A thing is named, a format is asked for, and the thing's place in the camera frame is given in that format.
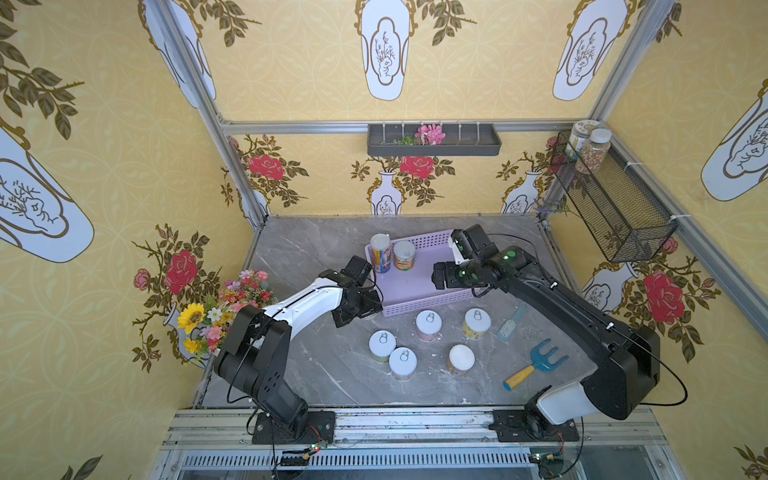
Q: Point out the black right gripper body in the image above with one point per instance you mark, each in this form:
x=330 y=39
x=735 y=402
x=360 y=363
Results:
x=448 y=276

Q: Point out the dark grey wall shelf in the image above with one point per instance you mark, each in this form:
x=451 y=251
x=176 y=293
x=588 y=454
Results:
x=471 y=139

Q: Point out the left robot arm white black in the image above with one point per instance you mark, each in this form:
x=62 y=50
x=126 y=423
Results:
x=253 y=356

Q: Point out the artificial flower bouquet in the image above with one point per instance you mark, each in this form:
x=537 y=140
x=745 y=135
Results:
x=206 y=325

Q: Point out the teal garden fork yellow handle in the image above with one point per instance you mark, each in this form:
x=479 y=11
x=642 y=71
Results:
x=540 y=359

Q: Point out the pink flower on shelf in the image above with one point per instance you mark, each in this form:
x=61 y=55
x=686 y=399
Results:
x=430 y=134

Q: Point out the teal brush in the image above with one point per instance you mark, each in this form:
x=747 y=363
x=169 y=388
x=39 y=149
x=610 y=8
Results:
x=507 y=329

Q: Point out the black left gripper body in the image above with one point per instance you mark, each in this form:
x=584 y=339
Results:
x=365 y=301

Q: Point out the tall colourful mixed-food can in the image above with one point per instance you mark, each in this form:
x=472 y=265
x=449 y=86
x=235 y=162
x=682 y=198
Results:
x=381 y=245

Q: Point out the spice jar white lid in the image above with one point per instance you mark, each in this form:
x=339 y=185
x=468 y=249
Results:
x=594 y=151

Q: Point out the spice jar behind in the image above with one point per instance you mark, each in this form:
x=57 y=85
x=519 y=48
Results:
x=580 y=133

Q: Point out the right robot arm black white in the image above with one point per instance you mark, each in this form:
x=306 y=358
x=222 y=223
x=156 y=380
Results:
x=627 y=359

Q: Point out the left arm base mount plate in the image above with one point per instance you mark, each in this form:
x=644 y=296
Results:
x=315 y=426

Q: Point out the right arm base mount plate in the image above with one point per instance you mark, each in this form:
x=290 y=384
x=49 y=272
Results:
x=521 y=426

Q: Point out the black wire mesh basket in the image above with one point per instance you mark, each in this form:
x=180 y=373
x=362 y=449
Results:
x=628 y=222

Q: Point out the pink purple label can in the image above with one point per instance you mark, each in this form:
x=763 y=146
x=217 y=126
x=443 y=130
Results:
x=403 y=363

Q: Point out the yellow peach can white lid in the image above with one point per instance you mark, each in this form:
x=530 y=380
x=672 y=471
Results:
x=404 y=255

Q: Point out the lilac perforated plastic basket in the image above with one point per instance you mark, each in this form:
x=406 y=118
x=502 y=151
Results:
x=411 y=291

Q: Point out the orange can plain white lid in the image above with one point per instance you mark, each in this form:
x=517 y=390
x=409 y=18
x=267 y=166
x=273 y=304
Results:
x=461 y=359

